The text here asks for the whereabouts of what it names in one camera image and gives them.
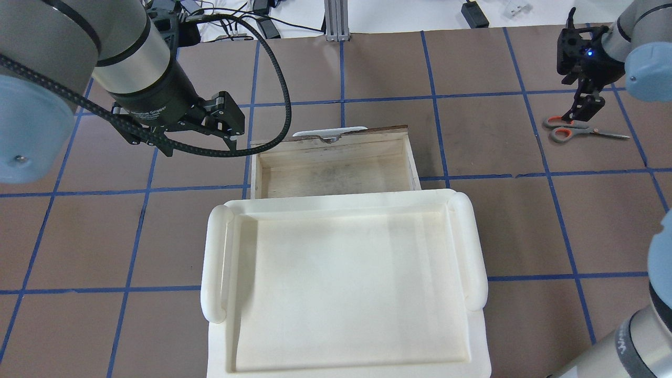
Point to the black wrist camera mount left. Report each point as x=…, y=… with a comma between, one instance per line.
x=169, y=18

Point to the white drawer handle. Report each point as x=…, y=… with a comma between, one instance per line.
x=333, y=133

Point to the black power adapter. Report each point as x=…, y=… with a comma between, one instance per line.
x=474, y=15

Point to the aluminium frame post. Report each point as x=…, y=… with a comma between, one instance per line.
x=336, y=21

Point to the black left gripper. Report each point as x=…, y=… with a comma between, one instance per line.
x=157, y=98

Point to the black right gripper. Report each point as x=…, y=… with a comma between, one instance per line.
x=594, y=65

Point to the grey orange handled scissors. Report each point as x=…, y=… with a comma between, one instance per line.
x=561, y=131

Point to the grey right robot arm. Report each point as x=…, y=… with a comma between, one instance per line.
x=635, y=47

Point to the open wooden drawer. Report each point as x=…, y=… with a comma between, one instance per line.
x=374, y=160

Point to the white plastic tray box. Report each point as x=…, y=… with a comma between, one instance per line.
x=386, y=284

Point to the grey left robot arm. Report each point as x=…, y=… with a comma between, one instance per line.
x=129, y=49

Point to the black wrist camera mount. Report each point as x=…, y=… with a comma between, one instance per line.
x=169, y=18
x=571, y=45

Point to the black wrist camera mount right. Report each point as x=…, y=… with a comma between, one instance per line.
x=571, y=45

